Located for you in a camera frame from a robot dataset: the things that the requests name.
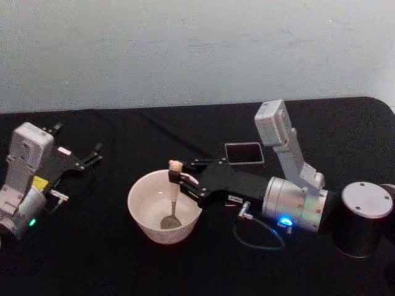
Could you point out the white bowl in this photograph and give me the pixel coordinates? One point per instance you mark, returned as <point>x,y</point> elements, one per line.
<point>148,197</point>

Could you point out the small black rectangular container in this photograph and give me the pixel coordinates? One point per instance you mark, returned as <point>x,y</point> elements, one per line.
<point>243,154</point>

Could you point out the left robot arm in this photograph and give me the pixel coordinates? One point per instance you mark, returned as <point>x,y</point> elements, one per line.
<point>27,145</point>

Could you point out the black table cloth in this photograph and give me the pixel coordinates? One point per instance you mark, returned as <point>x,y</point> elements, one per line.
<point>92,265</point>

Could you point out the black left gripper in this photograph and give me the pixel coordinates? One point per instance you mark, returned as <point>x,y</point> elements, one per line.
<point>66,165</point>

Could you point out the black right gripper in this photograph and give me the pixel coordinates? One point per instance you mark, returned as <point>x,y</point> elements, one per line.
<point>234,182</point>

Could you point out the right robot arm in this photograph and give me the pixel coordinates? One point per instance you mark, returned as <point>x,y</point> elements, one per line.
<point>293,197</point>

